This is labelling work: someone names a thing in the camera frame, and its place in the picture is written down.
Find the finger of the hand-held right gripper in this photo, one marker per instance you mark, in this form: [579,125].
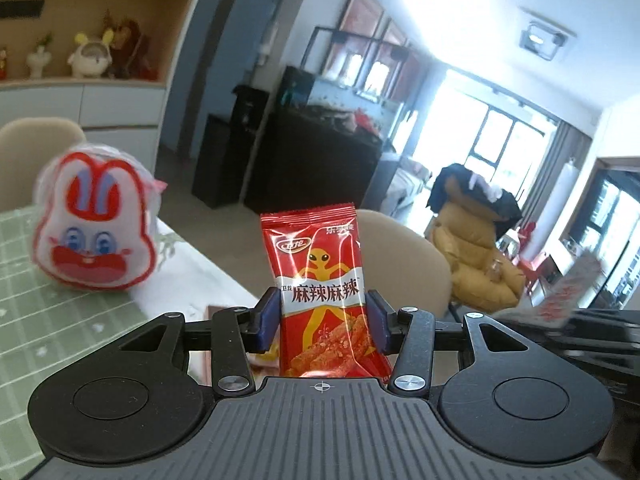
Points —
[575,337]

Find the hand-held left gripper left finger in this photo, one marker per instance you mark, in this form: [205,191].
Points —
[270,321]

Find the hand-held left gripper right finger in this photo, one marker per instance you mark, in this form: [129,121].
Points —
[376,325]

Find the red snack packet yellow figure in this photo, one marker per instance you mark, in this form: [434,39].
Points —
[320,280]

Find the pink cardboard box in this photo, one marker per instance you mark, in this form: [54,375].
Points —
[201,365]

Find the beige chair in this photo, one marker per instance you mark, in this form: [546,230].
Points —
[35,160]
[405,270]

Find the red stool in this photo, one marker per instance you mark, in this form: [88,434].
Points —
[531,255]

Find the television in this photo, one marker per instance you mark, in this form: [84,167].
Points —
[610,230]

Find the yellow armchair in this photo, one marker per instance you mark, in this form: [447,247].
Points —
[475,260]

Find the white standing cylinder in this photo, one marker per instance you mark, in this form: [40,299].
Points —
[564,200]

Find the grey sofa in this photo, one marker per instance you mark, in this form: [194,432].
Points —
[406,180]

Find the dark clothes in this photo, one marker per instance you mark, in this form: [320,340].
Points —
[475,190]

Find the black water dispenser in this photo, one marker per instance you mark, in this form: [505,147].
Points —
[225,160]

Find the black cabinet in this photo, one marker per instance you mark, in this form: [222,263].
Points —
[320,160]

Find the red white bunny-face bag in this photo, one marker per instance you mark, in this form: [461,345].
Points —
[95,230]

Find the green grid tablecloth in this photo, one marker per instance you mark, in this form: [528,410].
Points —
[50,320]

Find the glass fish tank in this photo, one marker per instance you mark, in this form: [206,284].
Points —
[345,70]

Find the ceiling light fixture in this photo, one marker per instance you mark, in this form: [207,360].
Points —
[545,35]

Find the brown plush lion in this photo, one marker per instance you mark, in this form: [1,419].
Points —
[131,45]

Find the white bunny figurine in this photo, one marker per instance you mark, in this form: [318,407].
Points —
[90,57]

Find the white vase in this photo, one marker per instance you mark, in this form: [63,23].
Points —
[39,60]

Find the red doll figurine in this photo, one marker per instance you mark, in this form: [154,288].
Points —
[2,64]

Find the black bar speaker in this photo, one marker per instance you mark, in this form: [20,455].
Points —
[20,8]

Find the white wall device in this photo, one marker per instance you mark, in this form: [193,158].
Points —
[268,44]

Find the wall picture frames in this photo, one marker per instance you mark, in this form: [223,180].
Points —
[362,10]

